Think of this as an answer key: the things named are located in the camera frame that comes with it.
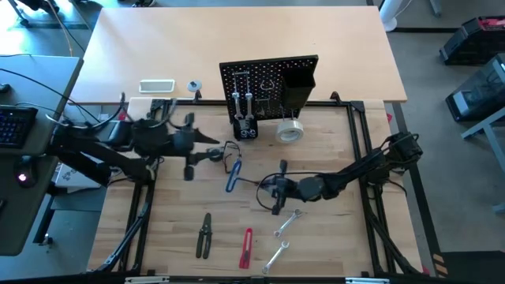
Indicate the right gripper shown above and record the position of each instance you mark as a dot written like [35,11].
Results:
[294,188]

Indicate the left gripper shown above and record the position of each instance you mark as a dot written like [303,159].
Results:
[183,144]

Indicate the small chrome socket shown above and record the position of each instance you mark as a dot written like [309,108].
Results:
[242,134]

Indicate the long chrome socket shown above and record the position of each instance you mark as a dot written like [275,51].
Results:
[251,135]

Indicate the white tape roll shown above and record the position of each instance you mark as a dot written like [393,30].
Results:
[290,140]

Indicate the red utility knife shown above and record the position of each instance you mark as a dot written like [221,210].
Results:
[246,248]

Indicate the black pliers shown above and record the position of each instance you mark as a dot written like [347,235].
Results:
[204,236]

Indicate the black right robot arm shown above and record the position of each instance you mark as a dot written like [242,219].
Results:
[355,171]

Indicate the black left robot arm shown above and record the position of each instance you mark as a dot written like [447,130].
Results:
[150,138]

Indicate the clear black safety glasses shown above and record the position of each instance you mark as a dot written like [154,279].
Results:
[236,146]

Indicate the black socket holder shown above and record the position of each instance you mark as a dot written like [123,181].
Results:
[245,125]

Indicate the small round grey object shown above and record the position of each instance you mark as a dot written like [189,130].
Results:
[194,85]

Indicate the white rectangular tray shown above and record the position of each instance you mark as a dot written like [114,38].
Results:
[156,86]

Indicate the chrome loop pegboard hook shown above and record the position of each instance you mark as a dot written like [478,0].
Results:
[262,85]

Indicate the black pegboard bin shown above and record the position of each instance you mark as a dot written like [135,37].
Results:
[298,84]

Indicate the black metal pegboard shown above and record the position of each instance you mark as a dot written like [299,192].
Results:
[276,65]

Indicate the large light wooden desk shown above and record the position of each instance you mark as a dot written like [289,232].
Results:
[236,39]

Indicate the black desk support beam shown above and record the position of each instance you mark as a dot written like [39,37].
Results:
[87,169]

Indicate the white cardboard box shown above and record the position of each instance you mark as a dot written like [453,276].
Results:
[75,177]

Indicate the grey desk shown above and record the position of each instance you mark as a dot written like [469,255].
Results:
[39,79]

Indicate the black computer mouse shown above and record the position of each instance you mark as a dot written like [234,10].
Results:
[24,173]

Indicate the black keyboard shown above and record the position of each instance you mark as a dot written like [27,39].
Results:
[16,126]

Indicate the white cylindrical stand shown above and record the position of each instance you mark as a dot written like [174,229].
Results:
[390,16]

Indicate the black office chair base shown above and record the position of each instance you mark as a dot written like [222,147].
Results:
[39,4]

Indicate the grey metal table leg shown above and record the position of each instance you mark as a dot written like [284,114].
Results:
[493,138]

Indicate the black crate with red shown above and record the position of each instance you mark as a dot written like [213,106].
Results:
[473,39]

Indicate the dark glass enclosure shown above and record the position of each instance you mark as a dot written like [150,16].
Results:
[481,94]

